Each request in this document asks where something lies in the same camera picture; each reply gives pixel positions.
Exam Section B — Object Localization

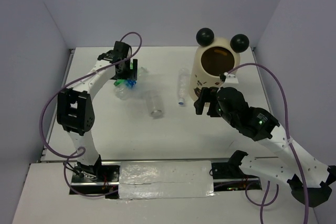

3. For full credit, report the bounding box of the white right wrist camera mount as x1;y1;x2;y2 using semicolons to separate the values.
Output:
220;72;239;86

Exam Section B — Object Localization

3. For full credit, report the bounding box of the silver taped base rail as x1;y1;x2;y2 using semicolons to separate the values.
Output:
69;161;261;200

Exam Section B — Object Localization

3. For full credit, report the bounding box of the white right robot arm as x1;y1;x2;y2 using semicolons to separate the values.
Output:
194;87;335;208

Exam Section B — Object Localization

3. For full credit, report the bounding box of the clear bottle with blue label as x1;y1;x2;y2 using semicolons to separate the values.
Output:
114;67;149;100

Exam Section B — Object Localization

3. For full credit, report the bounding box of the green plastic bottle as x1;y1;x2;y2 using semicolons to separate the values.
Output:
114;79;127;87

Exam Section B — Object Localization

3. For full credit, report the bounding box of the cream bin with black ears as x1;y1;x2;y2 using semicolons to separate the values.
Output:
189;28;249;101

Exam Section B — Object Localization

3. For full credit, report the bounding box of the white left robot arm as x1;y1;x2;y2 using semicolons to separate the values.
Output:
57;41;137;182

